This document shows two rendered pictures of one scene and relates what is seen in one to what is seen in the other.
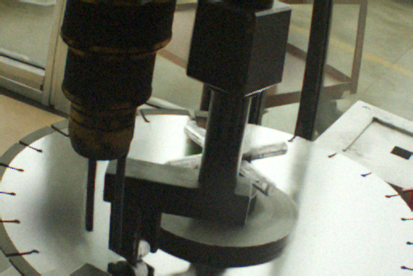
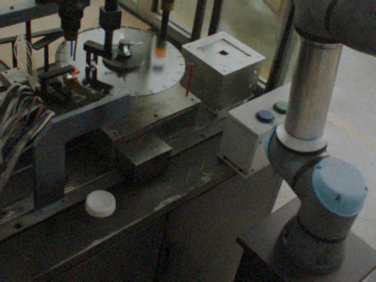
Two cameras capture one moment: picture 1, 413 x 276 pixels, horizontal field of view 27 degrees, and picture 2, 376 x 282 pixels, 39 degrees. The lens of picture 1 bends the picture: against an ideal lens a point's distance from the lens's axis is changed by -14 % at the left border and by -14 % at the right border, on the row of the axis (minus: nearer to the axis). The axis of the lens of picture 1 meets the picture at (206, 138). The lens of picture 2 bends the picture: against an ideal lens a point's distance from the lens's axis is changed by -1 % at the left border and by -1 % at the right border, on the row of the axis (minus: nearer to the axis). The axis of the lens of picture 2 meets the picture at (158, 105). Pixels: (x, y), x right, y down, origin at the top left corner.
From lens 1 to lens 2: 87 cm
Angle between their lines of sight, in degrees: 22
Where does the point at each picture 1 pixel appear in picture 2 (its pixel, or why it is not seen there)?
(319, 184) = (160, 56)
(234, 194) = (109, 53)
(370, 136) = (214, 45)
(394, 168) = (213, 57)
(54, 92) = (139, 9)
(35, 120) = (128, 19)
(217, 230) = (116, 62)
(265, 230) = (128, 64)
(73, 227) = (81, 56)
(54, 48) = not seen: outside the picture
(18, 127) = not seen: hidden behind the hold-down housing
